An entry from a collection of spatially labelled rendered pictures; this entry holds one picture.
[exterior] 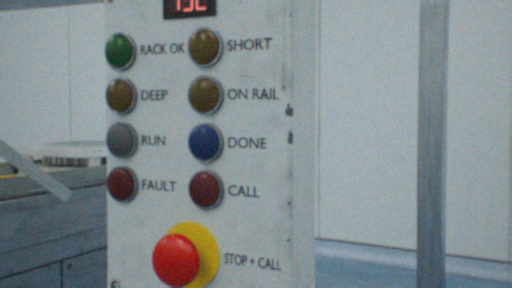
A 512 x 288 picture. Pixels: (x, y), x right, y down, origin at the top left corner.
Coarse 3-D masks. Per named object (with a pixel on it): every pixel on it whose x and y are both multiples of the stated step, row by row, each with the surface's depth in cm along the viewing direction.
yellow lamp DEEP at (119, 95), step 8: (120, 80) 51; (112, 88) 51; (120, 88) 51; (128, 88) 50; (112, 96) 51; (120, 96) 51; (128, 96) 50; (112, 104) 51; (120, 104) 51; (128, 104) 50
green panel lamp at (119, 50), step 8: (112, 40) 51; (120, 40) 50; (128, 40) 50; (112, 48) 51; (120, 48) 50; (128, 48) 50; (112, 56) 51; (120, 56) 50; (128, 56) 50; (112, 64) 51; (120, 64) 51
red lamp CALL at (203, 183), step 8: (200, 176) 48; (208, 176) 47; (192, 184) 48; (200, 184) 47; (208, 184) 47; (216, 184) 47; (192, 192) 48; (200, 192) 47; (208, 192) 47; (216, 192) 47; (200, 200) 48; (208, 200) 47; (216, 200) 47
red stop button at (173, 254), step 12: (168, 240) 47; (180, 240) 46; (156, 252) 47; (168, 252) 46; (180, 252) 46; (192, 252) 46; (156, 264) 47; (168, 264) 46; (180, 264) 46; (192, 264) 46; (168, 276) 47; (180, 276) 46; (192, 276) 46
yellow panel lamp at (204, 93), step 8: (200, 80) 47; (208, 80) 47; (192, 88) 47; (200, 88) 47; (208, 88) 47; (216, 88) 47; (192, 96) 47; (200, 96) 47; (208, 96) 47; (216, 96) 47; (192, 104) 48; (200, 104) 47; (208, 104) 47; (216, 104) 47; (200, 112) 48; (208, 112) 47
